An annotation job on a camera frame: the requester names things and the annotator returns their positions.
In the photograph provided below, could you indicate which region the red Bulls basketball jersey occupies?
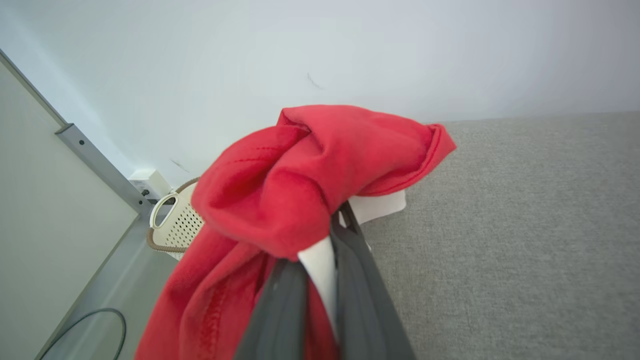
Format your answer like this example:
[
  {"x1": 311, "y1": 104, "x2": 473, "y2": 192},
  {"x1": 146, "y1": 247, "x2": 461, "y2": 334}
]
[{"x1": 134, "y1": 104, "x2": 458, "y2": 360}]

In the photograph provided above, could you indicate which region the black floor cable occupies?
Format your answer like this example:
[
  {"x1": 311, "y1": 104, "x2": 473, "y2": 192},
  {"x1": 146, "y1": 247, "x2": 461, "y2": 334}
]
[{"x1": 39, "y1": 308, "x2": 127, "y2": 360}]

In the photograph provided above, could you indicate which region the grey fabric sofa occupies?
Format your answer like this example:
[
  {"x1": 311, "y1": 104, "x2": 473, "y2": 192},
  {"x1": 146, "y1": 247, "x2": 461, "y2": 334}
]
[{"x1": 359, "y1": 111, "x2": 640, "y2": 360}]

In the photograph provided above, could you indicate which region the white wall socket box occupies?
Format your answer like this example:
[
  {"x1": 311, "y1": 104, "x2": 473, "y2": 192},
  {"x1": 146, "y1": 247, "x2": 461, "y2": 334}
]
[{"x1": 128, "y1": 168, "x2": 174, "y2": 202}]

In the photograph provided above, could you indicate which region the white panel with metal frame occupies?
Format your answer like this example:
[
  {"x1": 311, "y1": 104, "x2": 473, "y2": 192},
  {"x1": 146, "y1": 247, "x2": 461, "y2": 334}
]
[{"x1": 0, "y1": 47, "x2": 152, "y2": 360}]

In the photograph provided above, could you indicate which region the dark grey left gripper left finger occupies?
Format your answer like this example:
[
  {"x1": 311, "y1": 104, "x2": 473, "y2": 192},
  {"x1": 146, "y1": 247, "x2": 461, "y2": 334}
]
[{"x1": 232, "y1": 259, "x2": 309, "y2": 360}]

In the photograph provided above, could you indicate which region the cream perforated laundry basket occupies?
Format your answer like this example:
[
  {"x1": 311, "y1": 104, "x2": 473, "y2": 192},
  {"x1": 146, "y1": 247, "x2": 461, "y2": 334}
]
[{"x1": 146, "y1": 177, "x2": 207, "y2": 262}]

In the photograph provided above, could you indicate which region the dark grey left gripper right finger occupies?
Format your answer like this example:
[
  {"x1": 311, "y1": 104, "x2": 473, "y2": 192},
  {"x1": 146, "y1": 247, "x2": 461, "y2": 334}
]
[{"x1": 329, "y1": 200, "x2": 417, "y2": 360}]

